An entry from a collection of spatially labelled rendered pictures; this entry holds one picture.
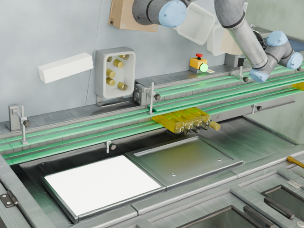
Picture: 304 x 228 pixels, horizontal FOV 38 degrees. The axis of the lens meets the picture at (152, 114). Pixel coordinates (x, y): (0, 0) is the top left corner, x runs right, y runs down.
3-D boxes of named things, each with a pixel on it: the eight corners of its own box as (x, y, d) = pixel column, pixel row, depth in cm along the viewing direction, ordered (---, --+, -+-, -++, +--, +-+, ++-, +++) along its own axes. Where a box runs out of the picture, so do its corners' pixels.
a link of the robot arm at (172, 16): (143, 12, 194) (162, 16, 184) (160, -11, 197) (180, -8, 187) (157, 30, 202) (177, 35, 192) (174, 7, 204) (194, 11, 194)
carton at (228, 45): (225, 25, 212) (236, 29, 207) (247, 28, 222) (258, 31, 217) (219, 49, 216) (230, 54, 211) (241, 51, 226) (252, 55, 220)
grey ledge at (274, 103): (175, 123, 255) (187, 131, 247) (177, 109, 252) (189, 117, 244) (283, 97, 307) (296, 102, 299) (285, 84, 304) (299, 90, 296)
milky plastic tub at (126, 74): (94, 93, 219) (103, 99, 213) (95, 49, 210) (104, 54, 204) (125, 88, 228) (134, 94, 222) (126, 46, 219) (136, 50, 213)
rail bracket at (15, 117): (4, 128, 194) (23, 149, 178) (2, 92, 188) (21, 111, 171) (15, 125, 197) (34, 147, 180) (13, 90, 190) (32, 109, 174)
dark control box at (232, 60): (223, 64, 265) (233, 68, 259) (225, 50, 262) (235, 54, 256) (233, 62, 270) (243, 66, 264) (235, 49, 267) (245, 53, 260)
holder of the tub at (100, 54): (94, 103, 222) (102, 108, 216) (95, 49, 210) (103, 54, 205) (123, 97, 231) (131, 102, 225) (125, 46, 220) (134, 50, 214)
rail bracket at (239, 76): (227, 75, 252) (244, 82, 242) (228, 62, 249) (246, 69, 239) (232, 74, 254) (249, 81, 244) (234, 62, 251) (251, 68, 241)
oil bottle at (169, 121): (151, 119, 230) (177, 135, 215) (152, 109, 228) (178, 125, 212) (160, 117, 233) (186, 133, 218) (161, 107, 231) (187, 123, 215)
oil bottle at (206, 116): (178, 112, 240) (204, 128, 224) (179, 103, 237) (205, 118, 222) (186, 111, 243) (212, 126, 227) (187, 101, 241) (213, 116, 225)
